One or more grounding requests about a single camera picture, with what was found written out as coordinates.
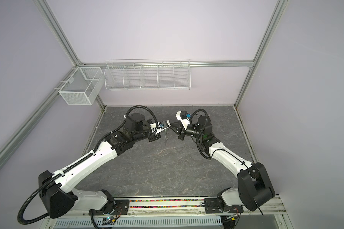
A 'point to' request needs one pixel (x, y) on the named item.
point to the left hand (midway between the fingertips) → (163, 125)
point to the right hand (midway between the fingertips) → (168, 123)
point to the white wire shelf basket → (147, 74)
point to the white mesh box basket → (83, 86)
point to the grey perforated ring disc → (166, 136)
